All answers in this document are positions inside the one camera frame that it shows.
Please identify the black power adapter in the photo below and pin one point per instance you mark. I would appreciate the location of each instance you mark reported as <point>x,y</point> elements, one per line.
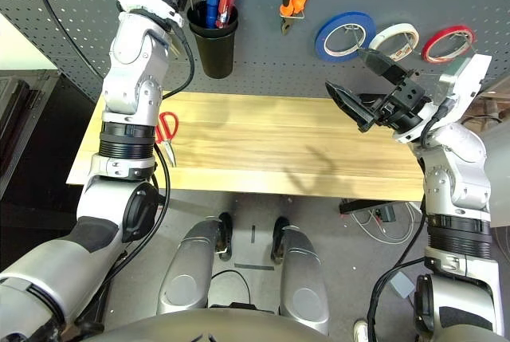
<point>384,213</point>

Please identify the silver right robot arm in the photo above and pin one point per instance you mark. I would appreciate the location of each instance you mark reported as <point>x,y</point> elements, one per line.
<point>454,166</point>

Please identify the blue tape roll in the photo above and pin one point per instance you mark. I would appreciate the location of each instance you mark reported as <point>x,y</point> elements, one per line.
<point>320,41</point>

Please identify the grey robot torso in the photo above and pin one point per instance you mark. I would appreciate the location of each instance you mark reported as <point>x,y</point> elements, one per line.
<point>207,328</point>

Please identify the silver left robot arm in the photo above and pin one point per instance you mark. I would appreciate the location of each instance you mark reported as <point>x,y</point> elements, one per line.
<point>127,79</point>

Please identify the black equipment case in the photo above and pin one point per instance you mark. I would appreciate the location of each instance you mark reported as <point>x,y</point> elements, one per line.
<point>16,119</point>

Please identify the white tape roll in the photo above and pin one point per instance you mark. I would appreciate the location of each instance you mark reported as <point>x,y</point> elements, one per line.
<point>392,28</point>

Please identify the brown background furniture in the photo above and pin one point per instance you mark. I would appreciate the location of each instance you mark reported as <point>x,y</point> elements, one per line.
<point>494,103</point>

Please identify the red tape roll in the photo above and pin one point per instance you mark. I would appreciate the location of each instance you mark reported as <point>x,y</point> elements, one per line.
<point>425,51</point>

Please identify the silver robot leg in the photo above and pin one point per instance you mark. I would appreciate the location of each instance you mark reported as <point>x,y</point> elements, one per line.
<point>183,278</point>
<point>303,282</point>

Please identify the black plastic cup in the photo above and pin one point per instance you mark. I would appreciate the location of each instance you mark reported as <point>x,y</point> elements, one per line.
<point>197,19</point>
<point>215,59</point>

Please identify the silver left robot leg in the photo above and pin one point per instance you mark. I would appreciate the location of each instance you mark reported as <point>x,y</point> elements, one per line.
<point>183,278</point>

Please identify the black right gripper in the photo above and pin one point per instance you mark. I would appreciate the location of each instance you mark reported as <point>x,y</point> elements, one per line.
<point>402,107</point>

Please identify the dark floor tape strip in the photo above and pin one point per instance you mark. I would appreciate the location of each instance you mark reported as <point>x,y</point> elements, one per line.
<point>255,266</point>
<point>253,234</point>

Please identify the white bystander shoe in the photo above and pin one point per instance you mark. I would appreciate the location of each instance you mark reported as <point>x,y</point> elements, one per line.
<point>360,332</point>

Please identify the grey metal pegboard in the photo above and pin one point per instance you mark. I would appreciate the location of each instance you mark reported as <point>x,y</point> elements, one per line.
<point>271,59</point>

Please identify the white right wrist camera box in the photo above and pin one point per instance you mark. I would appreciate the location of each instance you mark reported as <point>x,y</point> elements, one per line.
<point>466,79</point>

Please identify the black table foot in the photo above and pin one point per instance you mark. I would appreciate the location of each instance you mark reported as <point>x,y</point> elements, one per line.
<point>358,205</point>

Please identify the silver right robot leg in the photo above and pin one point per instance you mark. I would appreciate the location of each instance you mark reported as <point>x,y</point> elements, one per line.
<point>303,282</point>

